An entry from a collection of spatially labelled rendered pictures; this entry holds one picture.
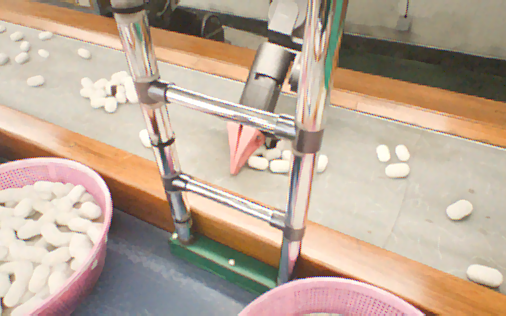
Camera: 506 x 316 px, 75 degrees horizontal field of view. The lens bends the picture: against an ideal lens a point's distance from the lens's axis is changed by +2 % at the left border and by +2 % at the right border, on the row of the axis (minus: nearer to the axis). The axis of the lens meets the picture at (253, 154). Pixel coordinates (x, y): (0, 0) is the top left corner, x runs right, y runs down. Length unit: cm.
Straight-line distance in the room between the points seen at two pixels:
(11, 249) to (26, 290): 6
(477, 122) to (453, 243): 26
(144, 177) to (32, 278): 18
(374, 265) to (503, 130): 38
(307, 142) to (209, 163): 32
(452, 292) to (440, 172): 22
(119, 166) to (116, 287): 17
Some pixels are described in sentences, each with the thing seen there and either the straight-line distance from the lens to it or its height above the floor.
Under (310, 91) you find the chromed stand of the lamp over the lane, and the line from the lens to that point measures 21.
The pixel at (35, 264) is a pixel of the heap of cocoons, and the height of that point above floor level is 73.
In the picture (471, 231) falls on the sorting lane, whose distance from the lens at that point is 54.
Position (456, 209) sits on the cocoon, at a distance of 52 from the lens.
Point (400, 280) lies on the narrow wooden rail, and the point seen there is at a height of 77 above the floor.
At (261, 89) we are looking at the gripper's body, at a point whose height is 86.
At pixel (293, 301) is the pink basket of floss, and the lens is 40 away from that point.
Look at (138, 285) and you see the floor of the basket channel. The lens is 51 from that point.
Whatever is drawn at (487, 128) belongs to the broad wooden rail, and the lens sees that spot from 70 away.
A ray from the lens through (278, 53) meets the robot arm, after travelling 51.
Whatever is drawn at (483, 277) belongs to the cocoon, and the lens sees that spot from 48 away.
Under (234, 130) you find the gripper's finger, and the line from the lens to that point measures 48.
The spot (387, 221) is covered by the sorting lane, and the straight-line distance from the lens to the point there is 50.
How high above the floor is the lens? 112
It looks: 43 degrees down
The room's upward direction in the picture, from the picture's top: straight up
